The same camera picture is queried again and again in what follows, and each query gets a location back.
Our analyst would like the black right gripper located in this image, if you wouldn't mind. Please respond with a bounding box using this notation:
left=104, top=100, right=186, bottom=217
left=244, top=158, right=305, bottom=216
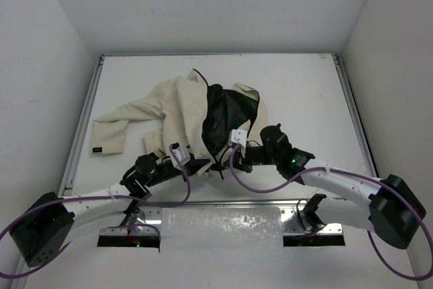
left=223, top=141, right=279, bottom=173

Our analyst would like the cream jacket with black lining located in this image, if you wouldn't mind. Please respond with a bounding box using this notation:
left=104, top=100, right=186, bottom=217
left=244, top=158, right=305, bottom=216
left=90, top=70, right=269, bottom=175

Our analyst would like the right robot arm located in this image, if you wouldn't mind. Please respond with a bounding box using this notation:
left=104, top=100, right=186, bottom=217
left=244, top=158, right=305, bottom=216
left=228, top=125, right=426, bottom=249

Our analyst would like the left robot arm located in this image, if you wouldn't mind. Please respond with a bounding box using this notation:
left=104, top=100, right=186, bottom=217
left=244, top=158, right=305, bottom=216
left=9, top=154, right=209, bottom=268

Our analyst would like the white foreground cover panel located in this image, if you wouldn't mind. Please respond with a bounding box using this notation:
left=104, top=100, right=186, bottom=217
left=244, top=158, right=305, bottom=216
left=26, top=227, right=416, bottom=288

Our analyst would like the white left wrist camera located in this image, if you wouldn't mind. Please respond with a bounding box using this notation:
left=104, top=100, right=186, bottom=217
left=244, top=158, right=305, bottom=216
left=169, top=143, right=191, bottom=169

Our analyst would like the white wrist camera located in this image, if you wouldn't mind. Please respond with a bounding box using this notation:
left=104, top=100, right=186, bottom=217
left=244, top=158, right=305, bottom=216
left=229, top=129, right=248, bottom=148
left=169, top=143, right=191, bottom=169

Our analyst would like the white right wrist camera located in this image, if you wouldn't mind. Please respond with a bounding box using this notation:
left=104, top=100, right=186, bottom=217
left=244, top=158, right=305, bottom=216
left=229, top=129, right=248, bottom=148

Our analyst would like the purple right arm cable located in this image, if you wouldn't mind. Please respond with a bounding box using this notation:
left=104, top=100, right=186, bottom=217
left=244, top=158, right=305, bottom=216
left=229, top=143, right=433, bottom=282

